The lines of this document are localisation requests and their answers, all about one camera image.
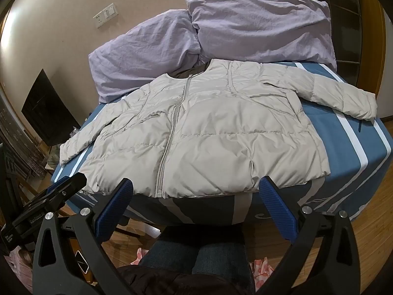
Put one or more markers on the white wall switch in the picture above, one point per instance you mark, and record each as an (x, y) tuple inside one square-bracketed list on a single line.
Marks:
[(110, 10)]

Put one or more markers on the white wall socket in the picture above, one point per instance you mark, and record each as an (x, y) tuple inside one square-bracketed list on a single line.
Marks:
[(99, 20)]

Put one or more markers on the pink patterned cloth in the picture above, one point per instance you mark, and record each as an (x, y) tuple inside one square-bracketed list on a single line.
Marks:
[(262, 272), (139, 256)]

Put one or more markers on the lavender pillow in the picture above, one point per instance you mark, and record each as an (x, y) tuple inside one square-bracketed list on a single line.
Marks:
[(261, 27), (138, 55)]

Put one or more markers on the cluttered wooden shelf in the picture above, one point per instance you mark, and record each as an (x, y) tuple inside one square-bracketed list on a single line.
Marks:
[(18, 147)]

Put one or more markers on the person's dark top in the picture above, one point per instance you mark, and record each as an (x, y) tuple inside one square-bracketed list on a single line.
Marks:
[(184, 284)]

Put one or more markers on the beige puffer jacket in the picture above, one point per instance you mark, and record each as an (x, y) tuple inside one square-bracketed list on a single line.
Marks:
[(215, 129)]

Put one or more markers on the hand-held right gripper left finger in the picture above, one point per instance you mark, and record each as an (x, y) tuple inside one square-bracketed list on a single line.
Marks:
[(113, 210)]

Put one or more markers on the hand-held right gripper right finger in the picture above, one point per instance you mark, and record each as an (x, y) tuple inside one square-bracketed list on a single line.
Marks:
[(278, 209)]

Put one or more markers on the dark phone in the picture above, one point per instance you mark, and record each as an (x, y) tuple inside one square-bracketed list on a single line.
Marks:
[(82, 261)]

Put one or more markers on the thin black stick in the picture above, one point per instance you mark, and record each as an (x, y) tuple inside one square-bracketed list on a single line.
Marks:
[(360, 126)]

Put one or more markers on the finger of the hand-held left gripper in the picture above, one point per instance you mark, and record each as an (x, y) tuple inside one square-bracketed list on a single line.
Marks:
[(63, 192)]

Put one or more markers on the dark shelving cabinet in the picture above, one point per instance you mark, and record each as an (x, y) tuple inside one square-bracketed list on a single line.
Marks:
[(344, 21)]

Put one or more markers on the person's legs in jeans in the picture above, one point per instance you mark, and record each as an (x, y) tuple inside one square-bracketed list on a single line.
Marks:
[(196, 252)]

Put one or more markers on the blue white striped bed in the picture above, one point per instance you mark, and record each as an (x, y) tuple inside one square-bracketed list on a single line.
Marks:
[(340, 163)]

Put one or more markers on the black flat screen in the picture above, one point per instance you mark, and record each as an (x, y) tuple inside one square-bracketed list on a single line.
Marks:
[(46, 113)]

